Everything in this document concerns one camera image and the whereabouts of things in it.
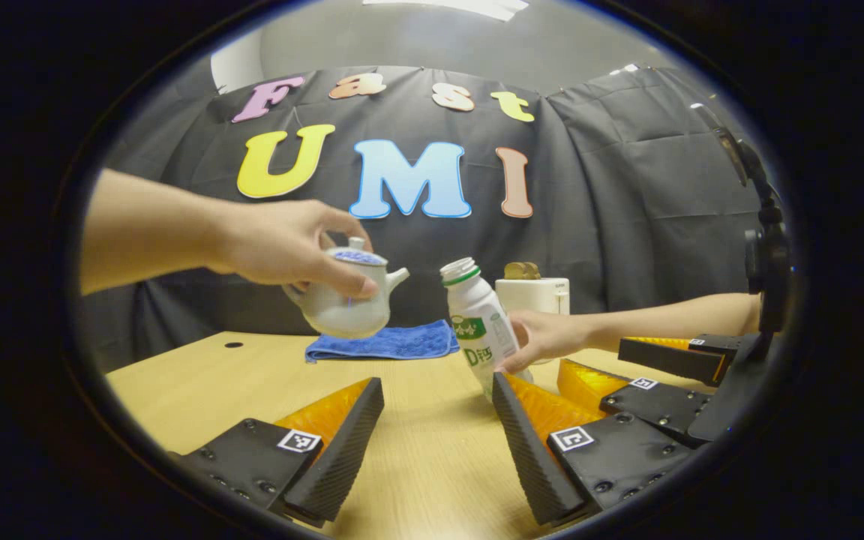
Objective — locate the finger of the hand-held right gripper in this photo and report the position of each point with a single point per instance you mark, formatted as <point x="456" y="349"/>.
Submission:
<point x="664" y="356"/>
<point x="657" y="409"/>

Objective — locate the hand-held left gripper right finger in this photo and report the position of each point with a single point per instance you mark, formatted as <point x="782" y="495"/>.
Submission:
<point x="529" y="457"/>

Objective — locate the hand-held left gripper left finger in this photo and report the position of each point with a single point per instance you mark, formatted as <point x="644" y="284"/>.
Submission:
<point x="342" y="457"/>

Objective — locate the white teacup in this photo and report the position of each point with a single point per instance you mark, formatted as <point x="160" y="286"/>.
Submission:
<point x="342" y="315"/>

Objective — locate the white water bottle green label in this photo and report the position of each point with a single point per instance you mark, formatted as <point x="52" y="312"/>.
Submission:
<point x="477" y="322"/>

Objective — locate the blue towel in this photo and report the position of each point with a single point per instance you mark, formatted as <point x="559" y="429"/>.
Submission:
<point x="394" y="343"/>

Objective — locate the brown bread slices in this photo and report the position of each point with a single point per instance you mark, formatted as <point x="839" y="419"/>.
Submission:
<point x="522" y="271"/>

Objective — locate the black backdrop cloth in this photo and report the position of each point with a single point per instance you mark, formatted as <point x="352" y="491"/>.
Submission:
<point x="612" y="187"/>

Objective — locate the small ceiling light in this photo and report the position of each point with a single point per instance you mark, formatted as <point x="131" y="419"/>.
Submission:
<point x="624" y="70"/>

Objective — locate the long ceiling light panel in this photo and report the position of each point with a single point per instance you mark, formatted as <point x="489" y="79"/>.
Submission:
<point x="469" y="6"/>

